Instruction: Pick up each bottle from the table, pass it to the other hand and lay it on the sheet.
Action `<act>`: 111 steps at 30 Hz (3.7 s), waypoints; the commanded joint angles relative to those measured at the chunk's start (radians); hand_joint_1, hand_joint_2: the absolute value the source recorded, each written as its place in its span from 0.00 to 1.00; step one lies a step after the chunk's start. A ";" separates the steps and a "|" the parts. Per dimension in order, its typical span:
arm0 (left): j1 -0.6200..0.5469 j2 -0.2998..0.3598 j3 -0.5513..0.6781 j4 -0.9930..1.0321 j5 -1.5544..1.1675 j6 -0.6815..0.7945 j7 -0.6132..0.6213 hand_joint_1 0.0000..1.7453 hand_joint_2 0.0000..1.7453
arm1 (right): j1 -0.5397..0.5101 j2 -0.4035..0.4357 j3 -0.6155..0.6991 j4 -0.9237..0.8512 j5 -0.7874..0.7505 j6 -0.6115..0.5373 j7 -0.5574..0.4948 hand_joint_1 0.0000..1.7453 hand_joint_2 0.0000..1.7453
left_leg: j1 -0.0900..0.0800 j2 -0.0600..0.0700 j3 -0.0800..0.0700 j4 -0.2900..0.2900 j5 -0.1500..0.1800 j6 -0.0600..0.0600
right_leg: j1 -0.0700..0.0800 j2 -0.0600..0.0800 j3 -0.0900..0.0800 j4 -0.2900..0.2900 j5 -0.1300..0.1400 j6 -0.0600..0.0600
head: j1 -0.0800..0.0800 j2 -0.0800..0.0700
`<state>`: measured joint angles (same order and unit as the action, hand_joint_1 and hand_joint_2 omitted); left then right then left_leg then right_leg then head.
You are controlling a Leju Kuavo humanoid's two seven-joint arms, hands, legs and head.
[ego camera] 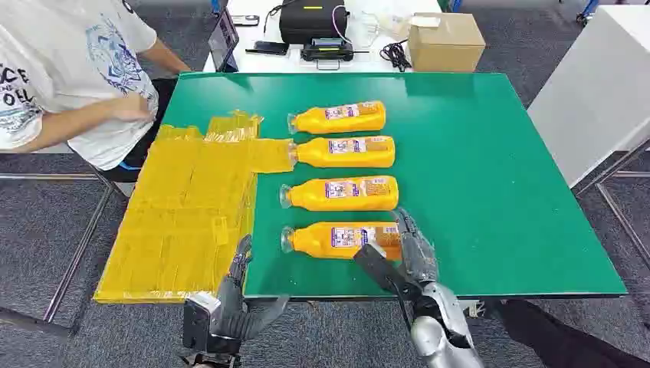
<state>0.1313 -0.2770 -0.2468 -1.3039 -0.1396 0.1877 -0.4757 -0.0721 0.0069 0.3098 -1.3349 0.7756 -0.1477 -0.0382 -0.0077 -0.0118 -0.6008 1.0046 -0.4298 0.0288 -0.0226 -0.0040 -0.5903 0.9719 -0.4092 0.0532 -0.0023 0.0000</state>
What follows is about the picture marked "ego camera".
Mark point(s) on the metal floor frame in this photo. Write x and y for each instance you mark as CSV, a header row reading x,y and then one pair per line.
x,y
76,254
622,216

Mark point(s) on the green table mat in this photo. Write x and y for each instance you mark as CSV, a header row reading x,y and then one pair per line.
x,y
482,178

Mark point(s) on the black carry bag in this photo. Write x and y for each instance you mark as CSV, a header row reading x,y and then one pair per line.
x,y
310,23

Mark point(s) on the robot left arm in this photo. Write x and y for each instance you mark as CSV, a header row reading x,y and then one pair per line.
x,y
211,359

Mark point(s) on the clear plastic bag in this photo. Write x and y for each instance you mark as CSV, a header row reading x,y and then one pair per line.
x,y
378,25

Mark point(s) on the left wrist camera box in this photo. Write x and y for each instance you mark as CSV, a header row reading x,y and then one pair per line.
x,y
198,322

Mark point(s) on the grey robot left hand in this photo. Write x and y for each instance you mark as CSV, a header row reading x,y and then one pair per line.
x,y
231,310

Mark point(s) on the white paper slip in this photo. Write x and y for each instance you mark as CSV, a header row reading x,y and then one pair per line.
x,y
425,21

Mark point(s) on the white desk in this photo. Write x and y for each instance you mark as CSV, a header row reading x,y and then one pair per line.
x,y
264,63

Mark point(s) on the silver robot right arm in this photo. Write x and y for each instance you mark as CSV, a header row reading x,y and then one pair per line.
x,y
442,335

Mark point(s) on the black laptop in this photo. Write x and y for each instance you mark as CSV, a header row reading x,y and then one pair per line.
x,y
223,43

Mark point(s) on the brown cardboard box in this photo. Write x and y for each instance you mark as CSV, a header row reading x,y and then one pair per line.
x,y
447,48

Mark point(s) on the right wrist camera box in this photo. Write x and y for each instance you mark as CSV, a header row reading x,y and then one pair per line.
x,y
381,269

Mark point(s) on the black smartphone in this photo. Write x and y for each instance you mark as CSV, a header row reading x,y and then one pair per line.
x,y
268,47

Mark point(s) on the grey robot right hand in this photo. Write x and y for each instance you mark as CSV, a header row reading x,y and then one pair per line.
x,y
419,256

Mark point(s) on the yellow plastic sheet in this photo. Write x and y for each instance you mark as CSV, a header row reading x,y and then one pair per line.
x,y
177,213

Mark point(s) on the white side table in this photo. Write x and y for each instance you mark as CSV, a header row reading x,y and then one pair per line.
x,y
599,91

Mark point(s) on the orange drink bottle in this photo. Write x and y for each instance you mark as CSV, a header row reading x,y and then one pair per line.
x,y
320,241
345,199
340,122
350,155

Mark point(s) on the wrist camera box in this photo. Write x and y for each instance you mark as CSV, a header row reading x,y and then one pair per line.
x,y
198,322
381,269

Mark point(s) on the person's right hand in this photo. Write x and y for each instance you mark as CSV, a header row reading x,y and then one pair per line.
x,y
132,107

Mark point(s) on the person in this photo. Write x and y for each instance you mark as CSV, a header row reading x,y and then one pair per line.
x,y
61,56

